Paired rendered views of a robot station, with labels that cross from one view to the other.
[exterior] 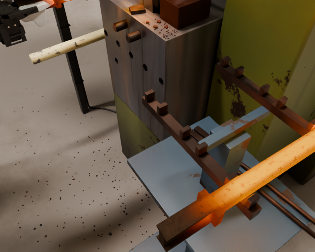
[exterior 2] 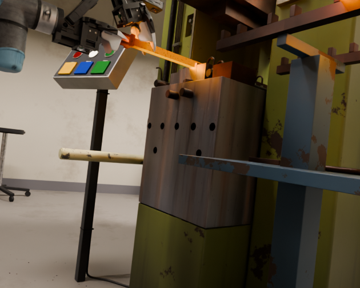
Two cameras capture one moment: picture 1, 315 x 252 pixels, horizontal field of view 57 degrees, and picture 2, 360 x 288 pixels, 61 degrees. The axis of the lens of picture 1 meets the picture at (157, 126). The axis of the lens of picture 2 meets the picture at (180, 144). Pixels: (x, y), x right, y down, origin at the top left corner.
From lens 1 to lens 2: 0.69 m
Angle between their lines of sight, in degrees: 49
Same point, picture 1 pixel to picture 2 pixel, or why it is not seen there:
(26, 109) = (1, 270)
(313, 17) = (350, 39)
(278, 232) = not seen: outside the picture
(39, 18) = (115, 42)
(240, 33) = (286, 90)
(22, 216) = not seen: outside the picture
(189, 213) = not seen: outside the picture
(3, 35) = (83, 33)
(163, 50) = (218, 87)
